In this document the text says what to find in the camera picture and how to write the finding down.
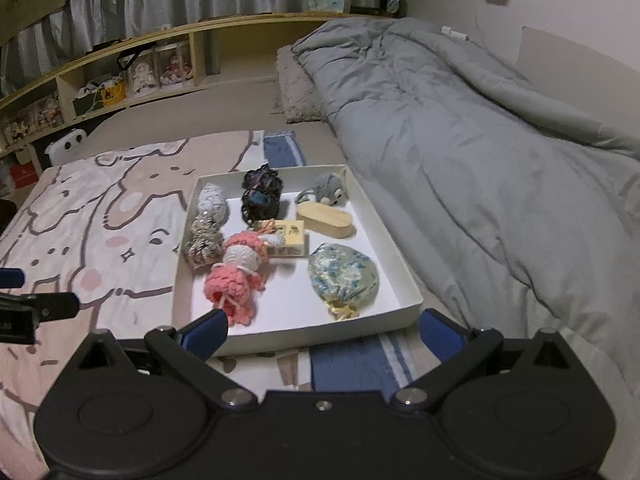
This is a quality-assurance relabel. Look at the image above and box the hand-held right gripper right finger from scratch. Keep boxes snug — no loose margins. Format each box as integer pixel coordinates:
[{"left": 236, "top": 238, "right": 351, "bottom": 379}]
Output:
[{"left": 390, "top": 308, "right": 576, "bottom": 408}]

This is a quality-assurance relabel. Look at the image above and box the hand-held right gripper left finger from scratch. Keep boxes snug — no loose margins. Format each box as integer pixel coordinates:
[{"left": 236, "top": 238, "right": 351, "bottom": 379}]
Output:
[{"left": 75, "top": 307, "right": 258, "bottom": 408}]

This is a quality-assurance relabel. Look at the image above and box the pink crochet doll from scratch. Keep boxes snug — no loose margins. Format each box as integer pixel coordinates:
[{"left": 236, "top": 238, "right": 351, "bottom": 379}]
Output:
[{"left": 203, "top": 230, "right": 272, "bottom": 329}]

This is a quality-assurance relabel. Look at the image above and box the braided cord bundle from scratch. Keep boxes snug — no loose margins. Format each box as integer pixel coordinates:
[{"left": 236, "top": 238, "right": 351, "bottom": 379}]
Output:
[{"left": 182, "top": 214, "right": 226, "bottom": 269}]

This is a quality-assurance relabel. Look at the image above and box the white cardboard box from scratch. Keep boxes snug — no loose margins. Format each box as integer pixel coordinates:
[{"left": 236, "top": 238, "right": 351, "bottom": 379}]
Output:
[{"left": 172, "top": 162, "right": 425, "bottom": 359}]

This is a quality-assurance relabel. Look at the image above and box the floral drawstring pouch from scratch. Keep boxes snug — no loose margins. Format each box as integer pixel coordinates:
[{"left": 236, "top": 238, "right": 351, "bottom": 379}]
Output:
[{"left": 307, "top": 243, "right": 382, "bottom": 322}]

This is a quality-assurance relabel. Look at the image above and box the yellow carton box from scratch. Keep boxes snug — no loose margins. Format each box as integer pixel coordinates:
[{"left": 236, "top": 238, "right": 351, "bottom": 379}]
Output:
[{"left": 256, "top": 219, "right": 309, "bottom": 259}]

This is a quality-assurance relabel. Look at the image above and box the grey-blue crochet piece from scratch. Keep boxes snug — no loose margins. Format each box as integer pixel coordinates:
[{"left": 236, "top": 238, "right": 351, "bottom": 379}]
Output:
[{"left": 197, "top": 183, "right": 229, "bottom": 224}]

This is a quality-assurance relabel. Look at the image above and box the oval wooden box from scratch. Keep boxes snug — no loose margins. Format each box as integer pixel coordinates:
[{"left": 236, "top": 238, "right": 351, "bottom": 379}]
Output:
[{"left": 296, "top": 201, "right": 355, "bottom": 239}]

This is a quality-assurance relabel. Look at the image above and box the printed blanket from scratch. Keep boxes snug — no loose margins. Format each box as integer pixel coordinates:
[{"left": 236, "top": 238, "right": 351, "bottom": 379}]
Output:
[{"left": 0, "top": 130, "right": 441, "bottom": 466}]

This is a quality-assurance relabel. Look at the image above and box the red box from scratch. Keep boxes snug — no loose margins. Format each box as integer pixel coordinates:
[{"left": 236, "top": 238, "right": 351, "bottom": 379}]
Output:
[{"left": 10, "top": 162, "right": 41, "bottom": 192}]

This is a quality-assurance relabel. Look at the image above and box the white device with round holes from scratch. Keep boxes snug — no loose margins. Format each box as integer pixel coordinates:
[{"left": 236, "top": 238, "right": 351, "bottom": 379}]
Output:
[{"left": 44, "top": 130, "right": 89, "bottom": 167}]

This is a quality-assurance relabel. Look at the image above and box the dark yarn bundle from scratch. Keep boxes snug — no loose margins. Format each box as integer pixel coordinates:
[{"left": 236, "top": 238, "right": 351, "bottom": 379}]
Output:
[{"left": 241, "top": 167, "right": 284, "bottom": 227}]

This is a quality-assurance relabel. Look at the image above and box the grey comforter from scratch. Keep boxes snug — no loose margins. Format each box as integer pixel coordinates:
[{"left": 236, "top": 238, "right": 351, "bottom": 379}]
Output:
[{"left": 277, "top": 16, "right": 640, "bottom": 413}]

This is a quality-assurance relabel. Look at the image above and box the grey crochet mouse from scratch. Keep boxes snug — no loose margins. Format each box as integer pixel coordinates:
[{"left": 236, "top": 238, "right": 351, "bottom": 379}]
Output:
[{"left": 294, "top": 172, "right": 349, "bottom": 206}]

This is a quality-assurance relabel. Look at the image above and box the yellow container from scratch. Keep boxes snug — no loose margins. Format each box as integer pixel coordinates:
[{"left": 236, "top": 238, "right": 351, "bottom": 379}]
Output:
[{"left": 97, "top": 85, "right": 127, "bottom": 107}]

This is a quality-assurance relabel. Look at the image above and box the doll in clear case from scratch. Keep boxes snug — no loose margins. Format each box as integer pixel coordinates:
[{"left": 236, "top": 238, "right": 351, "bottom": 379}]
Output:
[
  {"left": 125, "top": 49, "right": 160, "bottom": 97},
  {"left": 157, "top": 42, "right": 194, "bottom": 88}
]

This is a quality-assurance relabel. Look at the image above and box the fluffy grey cushion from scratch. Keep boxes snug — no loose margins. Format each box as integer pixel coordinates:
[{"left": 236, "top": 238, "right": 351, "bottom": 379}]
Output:
[{"left": 271, "top": 45, "right": 327, "bottom": 124}]

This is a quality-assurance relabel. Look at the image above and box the wooden shelf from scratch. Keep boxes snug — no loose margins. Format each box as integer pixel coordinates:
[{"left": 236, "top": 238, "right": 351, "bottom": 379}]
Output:
[{"left": 0, "top": 11, "right": 396, "bottom": 162}]

